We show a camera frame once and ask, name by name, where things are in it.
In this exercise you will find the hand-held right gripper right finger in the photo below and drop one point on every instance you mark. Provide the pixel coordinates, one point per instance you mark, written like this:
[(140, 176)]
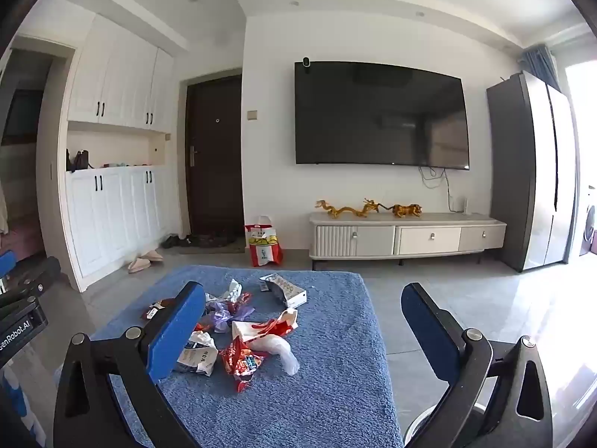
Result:
[(429, 331)]

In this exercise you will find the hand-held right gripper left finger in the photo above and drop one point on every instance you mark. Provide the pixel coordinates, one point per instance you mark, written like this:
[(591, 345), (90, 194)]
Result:
[(177, 331)]

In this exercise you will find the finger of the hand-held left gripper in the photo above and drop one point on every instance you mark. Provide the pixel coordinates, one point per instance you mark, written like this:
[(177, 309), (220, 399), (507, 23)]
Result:
[(39, 277), (5, 263)]

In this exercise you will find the white black wrapper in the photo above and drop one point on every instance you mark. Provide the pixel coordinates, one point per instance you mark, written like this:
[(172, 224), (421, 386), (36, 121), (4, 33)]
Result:
[(198, 358)]

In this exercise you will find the red snack wrapper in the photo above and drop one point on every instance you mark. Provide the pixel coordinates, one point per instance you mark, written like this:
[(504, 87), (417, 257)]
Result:
[(240, 359)]

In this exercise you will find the red white plastic bag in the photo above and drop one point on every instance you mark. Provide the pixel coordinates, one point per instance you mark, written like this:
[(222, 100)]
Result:
[(266, 331)]

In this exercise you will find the small red black packet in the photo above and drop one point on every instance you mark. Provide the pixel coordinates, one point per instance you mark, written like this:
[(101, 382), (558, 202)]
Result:
[(156, 309)]

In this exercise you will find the purple crumpled wrapper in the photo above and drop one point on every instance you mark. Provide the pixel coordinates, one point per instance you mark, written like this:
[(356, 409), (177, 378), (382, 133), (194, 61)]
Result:
[(223, 316)]

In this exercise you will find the silver white crumpled wrapper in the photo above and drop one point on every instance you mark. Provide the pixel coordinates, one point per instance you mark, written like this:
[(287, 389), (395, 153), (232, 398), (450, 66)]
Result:
[(229, 291)]

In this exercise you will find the small red wrapper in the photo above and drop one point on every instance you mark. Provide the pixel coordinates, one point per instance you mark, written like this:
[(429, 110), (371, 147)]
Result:
[(243, 299)]

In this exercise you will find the beige house slipper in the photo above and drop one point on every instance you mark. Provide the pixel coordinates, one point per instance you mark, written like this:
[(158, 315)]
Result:
[(153, 255), (139, 266)]

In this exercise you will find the pair of dark shoes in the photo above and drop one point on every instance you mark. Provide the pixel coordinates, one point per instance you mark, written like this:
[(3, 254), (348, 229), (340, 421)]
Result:
[(175, 241)]

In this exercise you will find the white television cabinet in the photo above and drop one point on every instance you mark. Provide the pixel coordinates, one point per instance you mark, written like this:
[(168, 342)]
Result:
[(405, 238)]

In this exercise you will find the white hallway cabinet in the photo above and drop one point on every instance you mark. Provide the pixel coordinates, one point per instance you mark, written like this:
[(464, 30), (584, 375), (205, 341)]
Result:
[(116, 214)]

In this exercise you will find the blue table cloth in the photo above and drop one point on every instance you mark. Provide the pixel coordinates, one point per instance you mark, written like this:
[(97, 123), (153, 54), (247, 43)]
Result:
[(326, 382)]

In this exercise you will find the white printed cardboard box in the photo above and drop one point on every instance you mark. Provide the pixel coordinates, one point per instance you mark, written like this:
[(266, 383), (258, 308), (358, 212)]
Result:
[(285, 291)]

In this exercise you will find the golden tiger figurine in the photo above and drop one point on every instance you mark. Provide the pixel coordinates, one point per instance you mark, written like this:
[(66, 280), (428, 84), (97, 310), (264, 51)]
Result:
[(406, 210)]

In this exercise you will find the red white shopping bag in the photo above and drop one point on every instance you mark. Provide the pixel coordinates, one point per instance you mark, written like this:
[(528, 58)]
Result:
[(265, 245)]

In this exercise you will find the dark handbag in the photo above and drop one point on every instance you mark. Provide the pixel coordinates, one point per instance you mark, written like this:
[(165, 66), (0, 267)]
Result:
[(81, 159)]

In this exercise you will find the white router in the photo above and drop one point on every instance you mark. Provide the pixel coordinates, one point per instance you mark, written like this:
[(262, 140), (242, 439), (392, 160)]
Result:
[(464, 205)]

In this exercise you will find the long golden dragon figurine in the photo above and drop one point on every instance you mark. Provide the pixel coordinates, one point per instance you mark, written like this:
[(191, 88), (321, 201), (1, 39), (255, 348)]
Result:
[(343, 210)]

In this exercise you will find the dark brown entrance door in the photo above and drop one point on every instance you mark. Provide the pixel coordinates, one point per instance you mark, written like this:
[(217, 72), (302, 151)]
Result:
[(215, 158)]

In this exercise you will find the grey two-door refrigerator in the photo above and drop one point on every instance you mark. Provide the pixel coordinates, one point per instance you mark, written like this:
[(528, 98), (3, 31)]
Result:
[(527, 172)]

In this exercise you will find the washing machine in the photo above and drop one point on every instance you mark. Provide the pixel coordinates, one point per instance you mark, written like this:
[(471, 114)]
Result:
[(588, 224)]

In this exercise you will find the blue curtain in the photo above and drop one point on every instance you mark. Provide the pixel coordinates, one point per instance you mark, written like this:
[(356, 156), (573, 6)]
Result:
[(538, 65)]

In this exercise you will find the black wall television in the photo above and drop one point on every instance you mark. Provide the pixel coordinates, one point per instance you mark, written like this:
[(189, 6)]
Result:
[(380, 116)]

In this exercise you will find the beige wall switch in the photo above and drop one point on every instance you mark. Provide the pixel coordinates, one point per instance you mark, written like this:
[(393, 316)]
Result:
[(252, 114)]

